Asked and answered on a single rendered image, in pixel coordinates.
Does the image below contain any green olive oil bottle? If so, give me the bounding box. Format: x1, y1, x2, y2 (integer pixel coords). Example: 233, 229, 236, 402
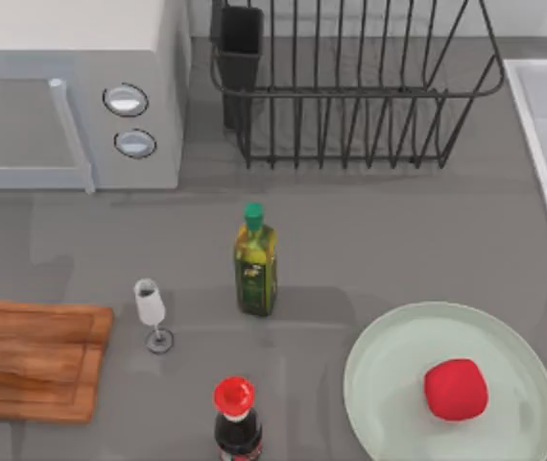
233, 203, 278, 318

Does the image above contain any clear wine glass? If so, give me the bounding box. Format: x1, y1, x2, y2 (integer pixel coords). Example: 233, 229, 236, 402
132, 278, 176, 355

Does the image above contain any small microwave knob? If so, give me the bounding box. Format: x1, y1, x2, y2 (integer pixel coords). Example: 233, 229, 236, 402
113, 128, 157, 158

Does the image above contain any black cutlery holder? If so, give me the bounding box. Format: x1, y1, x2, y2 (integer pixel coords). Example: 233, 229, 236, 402
210, 5, 265, 130

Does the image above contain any pale microwave oven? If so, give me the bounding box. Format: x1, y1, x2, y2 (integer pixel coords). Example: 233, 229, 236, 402
0, 0, 193, 194

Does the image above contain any dark red-capped sauce bottle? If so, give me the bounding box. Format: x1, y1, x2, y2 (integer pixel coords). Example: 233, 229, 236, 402
213, 376, 264, 461

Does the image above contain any pale green plate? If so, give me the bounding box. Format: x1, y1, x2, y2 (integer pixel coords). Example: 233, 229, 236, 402
343, 301, 547, 461

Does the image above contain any large microwave knob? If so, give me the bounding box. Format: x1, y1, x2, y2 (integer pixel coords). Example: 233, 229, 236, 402
102, 83, 150, 117

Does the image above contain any red apple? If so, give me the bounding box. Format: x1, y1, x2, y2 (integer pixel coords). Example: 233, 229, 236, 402
422, 357, 489, 423

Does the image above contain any wooden cutting board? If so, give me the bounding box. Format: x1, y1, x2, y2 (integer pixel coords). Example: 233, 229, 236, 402
0, 300, 114, 425

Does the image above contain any black wire dish rack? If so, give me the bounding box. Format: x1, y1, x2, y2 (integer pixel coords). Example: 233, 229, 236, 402
209, 0, 506, 170

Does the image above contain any microwave door handle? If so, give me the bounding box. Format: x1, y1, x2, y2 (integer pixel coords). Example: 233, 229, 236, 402
47, 78, 97, 195

